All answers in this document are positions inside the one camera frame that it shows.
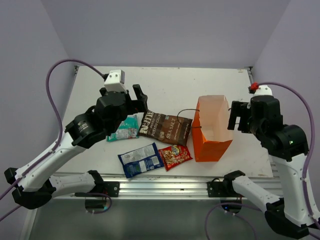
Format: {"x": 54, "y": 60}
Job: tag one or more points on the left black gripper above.
{"x": 135, "y": 106}

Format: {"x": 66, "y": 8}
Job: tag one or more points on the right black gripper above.
{"x": 239, "y": 108}

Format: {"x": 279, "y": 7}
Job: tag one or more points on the orange paper bag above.
{"x": 210, "y": 134}

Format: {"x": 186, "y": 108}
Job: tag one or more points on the brown potato chips bag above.
{"x": 167, "y": 129}

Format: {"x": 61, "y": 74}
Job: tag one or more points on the blue snack packet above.
{"x": 141, "y": 160}

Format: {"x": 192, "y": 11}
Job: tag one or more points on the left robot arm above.
{"x": 35, "y": 184}

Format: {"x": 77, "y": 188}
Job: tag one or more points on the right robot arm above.
{"x": 287, "y": 147}

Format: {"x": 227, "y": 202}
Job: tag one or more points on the teal snack packet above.
{"x": 128, "y": 129}

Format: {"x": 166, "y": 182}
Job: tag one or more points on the red snack packet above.
{"x": 174, "y": 155}

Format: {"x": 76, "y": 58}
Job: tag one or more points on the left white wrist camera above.
{"x": 115, "y": 81}

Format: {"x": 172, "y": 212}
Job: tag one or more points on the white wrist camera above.
{"x": 115, "y": 81}
{"x": 255, "y": 89}

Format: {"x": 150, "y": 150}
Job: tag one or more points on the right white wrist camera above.
{"x": 255, "y": 89}

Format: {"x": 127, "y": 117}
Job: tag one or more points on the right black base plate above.
{"x": 217, "y": 189}

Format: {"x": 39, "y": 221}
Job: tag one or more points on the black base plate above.
{"x": 111, "y": 188}
{"x": 217, "y": 189}

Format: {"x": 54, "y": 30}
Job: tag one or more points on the aluminium mounting rail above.
{"x": 139, "y": 188}

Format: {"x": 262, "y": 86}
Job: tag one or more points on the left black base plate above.
{"x": 111, "y": 188}

